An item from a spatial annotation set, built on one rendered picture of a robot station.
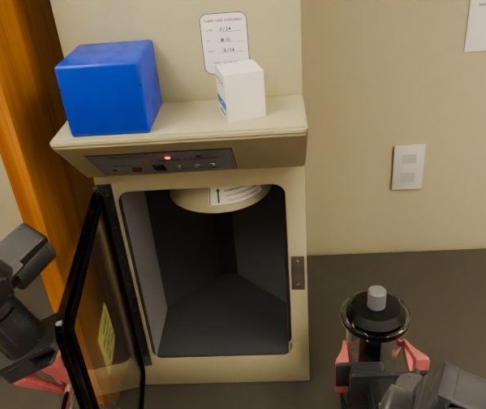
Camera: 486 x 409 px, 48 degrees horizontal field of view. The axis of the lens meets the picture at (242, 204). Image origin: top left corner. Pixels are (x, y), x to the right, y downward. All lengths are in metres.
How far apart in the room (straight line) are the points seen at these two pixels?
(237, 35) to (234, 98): 0.10
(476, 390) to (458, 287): 1.02
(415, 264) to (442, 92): 0.41
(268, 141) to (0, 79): 0.34
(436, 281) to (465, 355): 0.23
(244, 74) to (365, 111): 0.62
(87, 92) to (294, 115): 0.25
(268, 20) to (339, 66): 0.50
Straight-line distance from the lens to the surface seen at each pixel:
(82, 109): 0.70
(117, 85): 0.68
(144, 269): 1.00
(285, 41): 0.75
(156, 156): 0.73
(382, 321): 0.88
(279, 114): 0.71
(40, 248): 0.74
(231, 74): 0.68
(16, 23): 0.82
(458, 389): 0.33
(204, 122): 0.71
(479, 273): 1.40
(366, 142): 1.30
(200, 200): 0.88
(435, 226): 1.45
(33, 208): 0.82
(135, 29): 0.77
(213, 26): 0.75
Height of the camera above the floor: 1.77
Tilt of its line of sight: 31 degrees down
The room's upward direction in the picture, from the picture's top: 5 degrees counter-clockwise
